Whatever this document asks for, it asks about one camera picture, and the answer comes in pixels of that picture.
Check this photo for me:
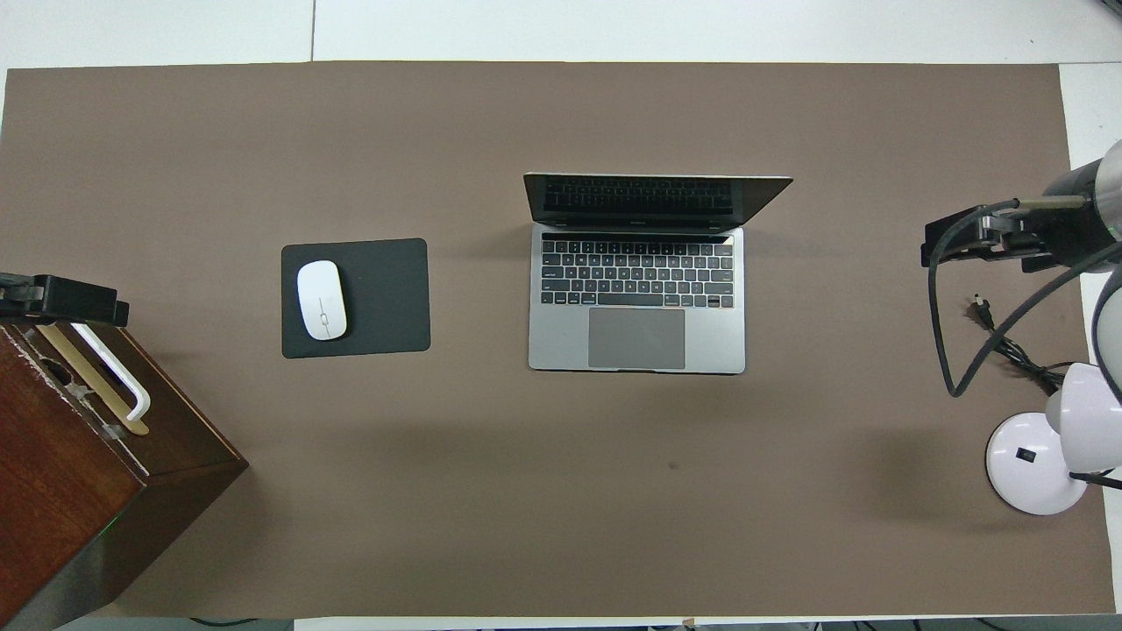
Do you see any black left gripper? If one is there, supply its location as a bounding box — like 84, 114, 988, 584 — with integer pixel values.
0, 273, 131, 328

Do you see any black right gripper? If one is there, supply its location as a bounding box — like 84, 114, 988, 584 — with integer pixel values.
920, 202, 1095, 273

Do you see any grey aluminium laptop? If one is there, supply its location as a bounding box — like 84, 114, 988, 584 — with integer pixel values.
523, 173, 794, 375

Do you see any dark wooden box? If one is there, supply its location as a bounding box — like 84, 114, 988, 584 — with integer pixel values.
0, 319, 250, 628

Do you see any white desk lamp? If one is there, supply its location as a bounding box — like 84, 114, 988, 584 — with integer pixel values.
985, 361, 1122, 516

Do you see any white computer mouse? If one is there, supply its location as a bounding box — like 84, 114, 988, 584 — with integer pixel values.
296, 260, 348, 342

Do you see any black mouse pad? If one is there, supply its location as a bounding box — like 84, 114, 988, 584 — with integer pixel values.
280, 238, 431, 359

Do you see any brown table mat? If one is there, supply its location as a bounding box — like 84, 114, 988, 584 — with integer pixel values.
0, 61, 1116, 620

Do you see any gold handle plate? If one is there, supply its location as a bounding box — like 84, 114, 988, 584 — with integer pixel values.
39, 323, 151, 436

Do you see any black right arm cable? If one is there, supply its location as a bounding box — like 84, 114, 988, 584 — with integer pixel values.
927, 200, 1122, 401

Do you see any white box handle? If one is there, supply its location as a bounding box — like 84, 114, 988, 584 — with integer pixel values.
70, 323, 153, 423

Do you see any black lamp power cable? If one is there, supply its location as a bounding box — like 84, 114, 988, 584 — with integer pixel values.
964, 295, 1067, 396

